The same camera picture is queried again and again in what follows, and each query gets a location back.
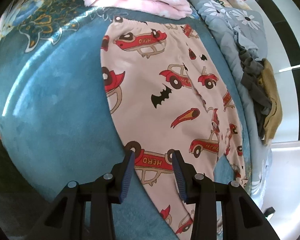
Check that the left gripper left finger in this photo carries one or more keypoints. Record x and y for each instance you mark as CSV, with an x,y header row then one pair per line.
x,y
65,216

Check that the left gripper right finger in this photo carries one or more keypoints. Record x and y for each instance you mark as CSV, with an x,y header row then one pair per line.
x,y
241,217

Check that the car print pink pants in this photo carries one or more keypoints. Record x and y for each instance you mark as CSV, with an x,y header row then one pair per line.
x,y
165,94

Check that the blue floral bed blanket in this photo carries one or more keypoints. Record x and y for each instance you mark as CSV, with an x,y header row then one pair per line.
x,y
54,123

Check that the mustard knit garment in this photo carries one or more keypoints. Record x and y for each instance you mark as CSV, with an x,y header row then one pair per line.
x,y
274,117

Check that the dark grey garment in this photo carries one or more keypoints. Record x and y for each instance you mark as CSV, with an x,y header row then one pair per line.
x,y
251,80

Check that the grey floral duvet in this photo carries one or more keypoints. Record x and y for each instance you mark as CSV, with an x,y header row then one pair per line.
x,y
236,30

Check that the white black wardrobe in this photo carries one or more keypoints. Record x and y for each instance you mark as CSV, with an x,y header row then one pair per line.
x,y
282,26

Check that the pink floral pillow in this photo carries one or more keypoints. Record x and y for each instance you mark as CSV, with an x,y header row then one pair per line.
x,y
237,4

